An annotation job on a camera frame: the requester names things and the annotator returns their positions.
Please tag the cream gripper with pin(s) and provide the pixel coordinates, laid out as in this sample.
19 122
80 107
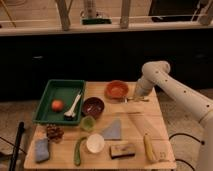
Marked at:
142 88

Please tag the silver metal fork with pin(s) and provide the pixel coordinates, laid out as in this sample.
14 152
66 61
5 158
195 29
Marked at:
136 99

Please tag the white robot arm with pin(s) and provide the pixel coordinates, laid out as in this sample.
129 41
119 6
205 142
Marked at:
200 106

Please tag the orange bowl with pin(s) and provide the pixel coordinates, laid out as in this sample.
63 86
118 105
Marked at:
116 89

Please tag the dark purple bowl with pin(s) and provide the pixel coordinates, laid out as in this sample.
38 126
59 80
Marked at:
93 106

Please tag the grey triangular cloth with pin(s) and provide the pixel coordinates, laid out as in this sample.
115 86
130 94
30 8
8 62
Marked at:
113 131

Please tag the small green cup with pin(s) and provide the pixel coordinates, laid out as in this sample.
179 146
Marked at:
87 123

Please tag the brown sponge block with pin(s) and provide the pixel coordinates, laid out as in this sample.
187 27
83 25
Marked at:
121 150

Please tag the yellow banana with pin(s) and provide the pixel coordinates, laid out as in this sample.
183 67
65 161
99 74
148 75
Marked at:
149 149

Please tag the white cup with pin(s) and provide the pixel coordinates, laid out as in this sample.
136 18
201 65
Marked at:
95 143

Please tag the green plastic tray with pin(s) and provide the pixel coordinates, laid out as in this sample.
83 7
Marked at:
65 90

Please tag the green base stand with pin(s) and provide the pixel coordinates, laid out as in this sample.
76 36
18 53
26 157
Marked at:
93 21

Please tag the orange tomato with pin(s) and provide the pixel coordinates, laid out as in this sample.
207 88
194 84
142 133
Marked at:
57 105

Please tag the green cucumber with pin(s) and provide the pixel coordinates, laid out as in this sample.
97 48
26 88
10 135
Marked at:
77 156

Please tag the brown grape bunch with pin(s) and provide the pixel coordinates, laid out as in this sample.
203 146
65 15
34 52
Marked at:
54 133

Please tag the blue folded towel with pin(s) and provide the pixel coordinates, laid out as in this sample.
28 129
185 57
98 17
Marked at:
41 150

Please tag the black pole stand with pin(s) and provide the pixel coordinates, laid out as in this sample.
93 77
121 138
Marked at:
16 147

